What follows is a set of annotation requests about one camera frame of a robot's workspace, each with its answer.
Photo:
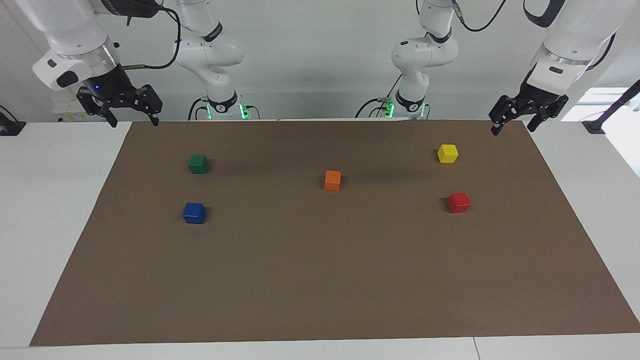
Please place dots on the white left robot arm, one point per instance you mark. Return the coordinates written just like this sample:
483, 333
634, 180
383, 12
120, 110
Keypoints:
575, 35

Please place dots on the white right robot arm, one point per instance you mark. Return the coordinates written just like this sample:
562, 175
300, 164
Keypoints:
75, 30

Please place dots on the yellow wooden block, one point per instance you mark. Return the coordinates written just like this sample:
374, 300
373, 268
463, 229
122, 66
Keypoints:
447, 153

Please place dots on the white wall box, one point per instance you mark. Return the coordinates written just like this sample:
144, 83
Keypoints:
67, 112

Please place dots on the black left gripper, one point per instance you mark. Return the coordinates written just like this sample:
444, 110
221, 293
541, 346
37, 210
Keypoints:
537, 95

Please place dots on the red wooden block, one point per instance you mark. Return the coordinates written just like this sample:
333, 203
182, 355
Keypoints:
458, 202

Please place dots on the green wooden block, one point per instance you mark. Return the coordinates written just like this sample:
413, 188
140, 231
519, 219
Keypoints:
198, 164

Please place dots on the blue wooden block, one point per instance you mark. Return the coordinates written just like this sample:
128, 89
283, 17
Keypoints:
194, 213

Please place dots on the brown paper mat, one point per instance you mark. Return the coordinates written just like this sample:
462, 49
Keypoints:
320, 260

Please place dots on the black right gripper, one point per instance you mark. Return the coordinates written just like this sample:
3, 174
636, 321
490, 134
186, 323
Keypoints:
110, 85

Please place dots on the black clamp with pole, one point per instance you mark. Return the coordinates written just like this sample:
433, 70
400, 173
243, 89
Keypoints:
607, 112

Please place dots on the black table clamp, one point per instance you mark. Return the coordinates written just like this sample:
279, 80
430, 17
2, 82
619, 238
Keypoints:
12, 127

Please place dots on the orange wooden block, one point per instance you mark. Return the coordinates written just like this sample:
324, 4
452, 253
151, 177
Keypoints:
332, 180

